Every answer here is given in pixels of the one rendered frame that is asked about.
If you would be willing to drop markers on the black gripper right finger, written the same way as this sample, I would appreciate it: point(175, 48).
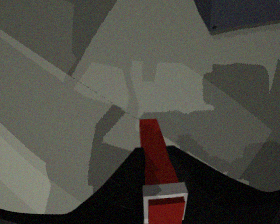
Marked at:
point(214, 198)

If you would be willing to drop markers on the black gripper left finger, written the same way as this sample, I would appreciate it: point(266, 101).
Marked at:
point(118, 201)

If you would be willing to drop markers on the dark grey sloped panel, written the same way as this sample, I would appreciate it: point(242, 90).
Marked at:
point(218, 14)

